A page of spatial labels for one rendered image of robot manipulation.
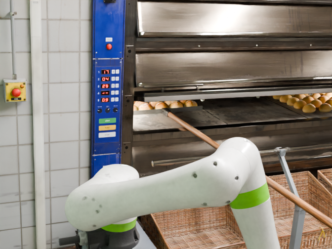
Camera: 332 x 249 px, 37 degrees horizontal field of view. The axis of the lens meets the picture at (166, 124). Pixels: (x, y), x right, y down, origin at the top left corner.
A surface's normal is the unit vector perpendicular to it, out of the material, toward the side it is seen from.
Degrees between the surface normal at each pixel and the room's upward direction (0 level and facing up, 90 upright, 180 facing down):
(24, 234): 90
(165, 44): 90
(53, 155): 90
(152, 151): 70
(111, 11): 90
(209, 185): 75
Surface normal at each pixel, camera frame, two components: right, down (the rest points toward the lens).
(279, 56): 0.36, -0.04
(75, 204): -0.41, -0.32
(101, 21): 0.37, 0.30
